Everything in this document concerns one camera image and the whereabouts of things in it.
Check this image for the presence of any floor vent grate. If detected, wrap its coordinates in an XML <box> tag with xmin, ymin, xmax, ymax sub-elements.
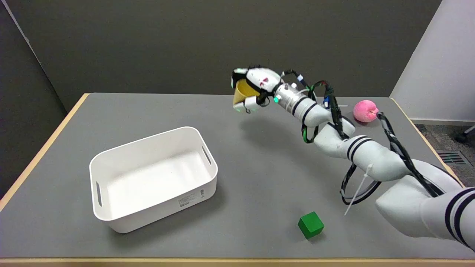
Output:
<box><xmin>436</xmin><ymin>150</ymin><xmax>467</xmax><ymax>165</ymax></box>

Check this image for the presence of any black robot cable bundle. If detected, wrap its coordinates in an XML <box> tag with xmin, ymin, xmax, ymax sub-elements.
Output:
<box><xmin>281</xmin><ymin>69</ymin><xmax>446</xmax><ymax>205</ymax></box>

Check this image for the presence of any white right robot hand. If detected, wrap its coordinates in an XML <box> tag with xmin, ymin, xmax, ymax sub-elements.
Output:
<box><xmin>232</xmin><ymin>66</ymin><xmax>284</xmax><ymax>113</ymax></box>

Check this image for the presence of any green cube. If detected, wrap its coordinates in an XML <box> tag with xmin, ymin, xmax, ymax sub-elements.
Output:
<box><xmin>298</xmin><ymin>211</ymin><xmax>325</xmax><ymax>240</ymax></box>

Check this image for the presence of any white plastic box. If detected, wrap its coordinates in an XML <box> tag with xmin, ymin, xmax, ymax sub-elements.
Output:
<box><xmin>89</xmin><ymin>126</ymin><xmax>218</xmax><ymax>234</ymax></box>

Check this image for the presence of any pink peach toy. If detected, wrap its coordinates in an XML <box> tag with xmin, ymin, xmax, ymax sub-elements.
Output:
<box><xmin>353</xmin><ymin>100</ymin><xmax>379</xmax><ymax>123</ymax></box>

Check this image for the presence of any yellow cup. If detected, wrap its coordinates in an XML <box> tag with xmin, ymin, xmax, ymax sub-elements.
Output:
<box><xmin>233</xmin><ymin>79</ymin><xmax>261</xmax><ymax>106</ymax></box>

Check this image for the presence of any white cable tie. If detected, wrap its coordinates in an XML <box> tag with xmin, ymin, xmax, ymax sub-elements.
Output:
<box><xmin>344</xmin><ymin>164</ymin><xmax>374</xmax><ymax>216</ymax></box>

